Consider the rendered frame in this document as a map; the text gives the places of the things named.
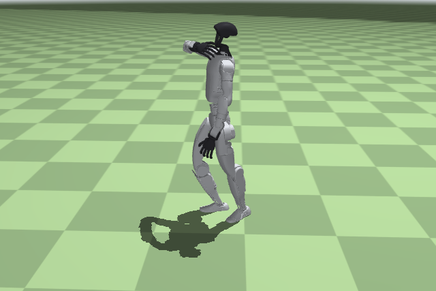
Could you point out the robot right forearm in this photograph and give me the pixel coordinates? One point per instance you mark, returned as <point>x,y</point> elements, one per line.
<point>188,44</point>

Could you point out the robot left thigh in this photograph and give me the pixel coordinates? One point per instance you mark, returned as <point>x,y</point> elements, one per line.
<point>225,151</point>

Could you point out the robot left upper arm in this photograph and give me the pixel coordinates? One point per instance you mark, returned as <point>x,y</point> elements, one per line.
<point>226,69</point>

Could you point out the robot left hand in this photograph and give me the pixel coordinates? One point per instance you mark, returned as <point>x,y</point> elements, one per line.
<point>208,144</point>

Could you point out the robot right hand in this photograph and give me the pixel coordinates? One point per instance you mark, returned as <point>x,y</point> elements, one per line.
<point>204,47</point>

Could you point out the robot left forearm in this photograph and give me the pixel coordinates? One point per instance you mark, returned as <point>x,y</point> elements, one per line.
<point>222,112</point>

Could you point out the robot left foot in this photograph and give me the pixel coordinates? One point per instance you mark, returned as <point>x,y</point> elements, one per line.
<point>238,215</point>

